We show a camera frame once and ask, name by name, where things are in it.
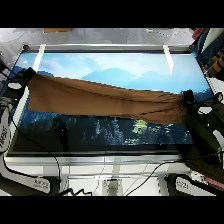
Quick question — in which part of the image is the dark olive garment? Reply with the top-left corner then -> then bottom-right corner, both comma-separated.
179,109 -> 224,185

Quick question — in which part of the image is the heap of clothes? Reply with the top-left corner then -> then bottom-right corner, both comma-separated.
190,27 -> 224,82

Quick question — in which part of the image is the black cable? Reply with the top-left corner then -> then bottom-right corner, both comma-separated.
125,158 -> 201,197
7,111 -> 63,196

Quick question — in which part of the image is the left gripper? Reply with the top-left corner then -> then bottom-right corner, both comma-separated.
20,67 -> 37,84

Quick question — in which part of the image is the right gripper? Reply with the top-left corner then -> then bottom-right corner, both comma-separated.
181,89 -> 197,108

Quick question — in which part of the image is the brown garment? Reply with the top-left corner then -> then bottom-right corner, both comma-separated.
26,72 -> 188,126

